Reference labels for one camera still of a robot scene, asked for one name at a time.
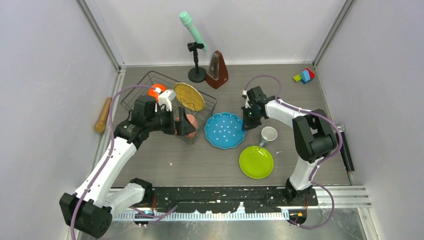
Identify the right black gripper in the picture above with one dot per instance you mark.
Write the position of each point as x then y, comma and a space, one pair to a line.
249, 124

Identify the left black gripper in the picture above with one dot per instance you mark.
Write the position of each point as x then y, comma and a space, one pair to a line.
183, 126

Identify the pink ceramic mug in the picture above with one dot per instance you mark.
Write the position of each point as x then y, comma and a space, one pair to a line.
193, 121

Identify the black wire dish rack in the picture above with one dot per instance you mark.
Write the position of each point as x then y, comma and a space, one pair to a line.
153, 77

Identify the grey mug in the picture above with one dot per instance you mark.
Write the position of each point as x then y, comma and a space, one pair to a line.
267, 136

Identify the woven bamboo coaster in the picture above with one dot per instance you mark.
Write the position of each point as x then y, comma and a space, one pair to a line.
189, 97

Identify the blue dotted plate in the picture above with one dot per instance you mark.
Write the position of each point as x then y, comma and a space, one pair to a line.
224, 130

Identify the orange bowl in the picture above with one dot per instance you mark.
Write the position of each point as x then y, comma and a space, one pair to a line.
156, 90

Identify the green plate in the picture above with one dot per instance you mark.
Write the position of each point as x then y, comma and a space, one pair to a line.
256, 162

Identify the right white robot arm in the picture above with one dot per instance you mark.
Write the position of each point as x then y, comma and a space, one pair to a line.
315, 136

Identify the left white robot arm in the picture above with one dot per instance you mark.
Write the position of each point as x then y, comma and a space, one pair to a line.
90, 209

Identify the brown wooden metronome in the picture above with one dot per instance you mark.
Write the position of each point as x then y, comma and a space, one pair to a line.
217, 73

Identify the black microphone stand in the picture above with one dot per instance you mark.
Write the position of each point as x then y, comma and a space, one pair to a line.
197, 74

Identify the colourful toy blocks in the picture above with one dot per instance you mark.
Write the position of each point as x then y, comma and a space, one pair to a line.
305, 76

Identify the wooden rolling pin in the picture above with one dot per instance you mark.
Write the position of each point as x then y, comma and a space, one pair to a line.
101, 122

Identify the black handheld microphone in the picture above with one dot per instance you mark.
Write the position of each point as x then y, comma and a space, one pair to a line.
344, 151

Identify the mint green microphone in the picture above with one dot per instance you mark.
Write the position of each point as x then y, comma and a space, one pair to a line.
188, 23

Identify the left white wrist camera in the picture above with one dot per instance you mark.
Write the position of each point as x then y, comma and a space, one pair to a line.
165, 100

